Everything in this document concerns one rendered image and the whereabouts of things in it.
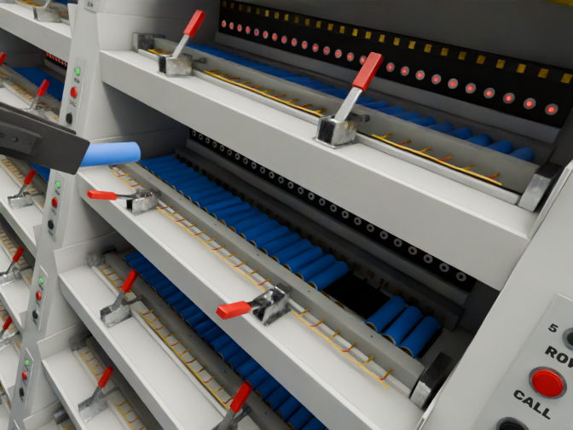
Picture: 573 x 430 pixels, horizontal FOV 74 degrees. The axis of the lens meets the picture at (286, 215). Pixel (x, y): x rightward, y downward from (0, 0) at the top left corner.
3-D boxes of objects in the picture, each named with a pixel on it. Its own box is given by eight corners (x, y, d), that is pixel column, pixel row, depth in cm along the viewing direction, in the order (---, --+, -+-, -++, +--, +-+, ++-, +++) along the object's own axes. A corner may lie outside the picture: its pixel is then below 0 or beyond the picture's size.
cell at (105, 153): (128, 150, 36) (52, 156, 31) (134, 137, 35) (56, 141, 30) (136, 165, 35) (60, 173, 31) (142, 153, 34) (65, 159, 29)
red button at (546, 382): (554, 403, 24) (568, 383, 23) (526, 386, 24) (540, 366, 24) (554, 397, 24) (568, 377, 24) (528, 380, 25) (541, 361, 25)
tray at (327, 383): (388, 485, 32) (425, 419, 28) (78, 195, 65) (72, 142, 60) (468, 359, 46) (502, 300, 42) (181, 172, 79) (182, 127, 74)
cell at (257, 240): (288, 239, 54) (255, 255, 50) (279, 233, 55) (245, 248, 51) (290, 229, 53) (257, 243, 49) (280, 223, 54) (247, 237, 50)
